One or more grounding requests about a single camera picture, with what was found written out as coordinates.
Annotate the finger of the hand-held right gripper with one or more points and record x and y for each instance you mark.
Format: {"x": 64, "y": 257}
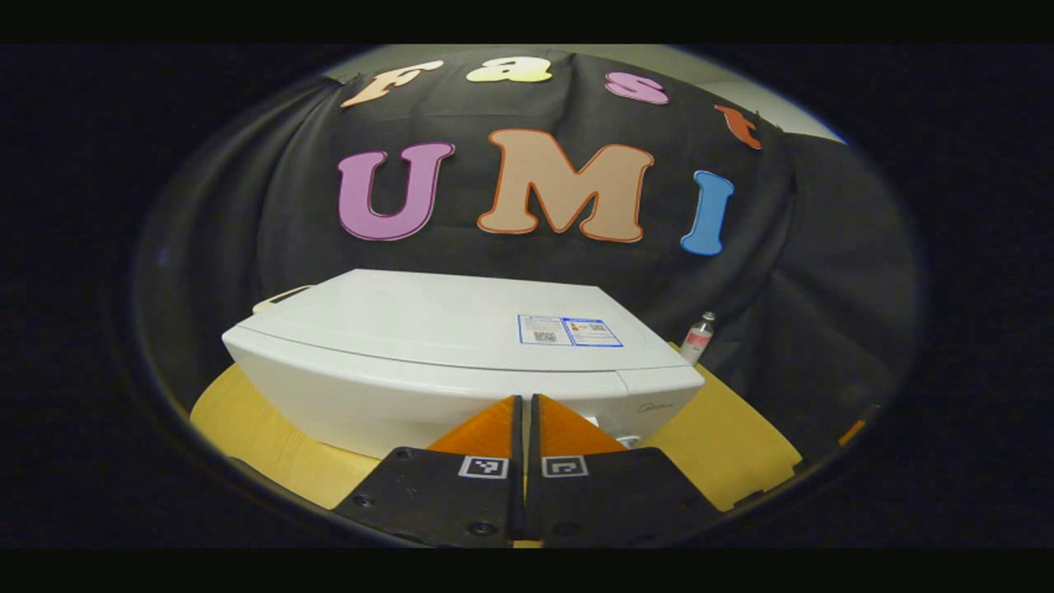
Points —
{"x": 852, "y": 431}

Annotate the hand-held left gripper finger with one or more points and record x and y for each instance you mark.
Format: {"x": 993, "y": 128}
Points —
{"x": 533, "y": 445}
{"x": 519, "y": 445}

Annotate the white microwave oven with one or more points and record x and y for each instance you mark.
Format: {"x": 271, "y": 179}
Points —
{"x": 412, "y": 329}

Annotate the clear bottle with pink label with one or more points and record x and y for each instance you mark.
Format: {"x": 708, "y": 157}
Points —
{"x": 697, "y": 342}

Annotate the white toaster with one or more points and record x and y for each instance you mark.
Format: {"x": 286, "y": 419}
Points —
{"x": 280, "y": 296}

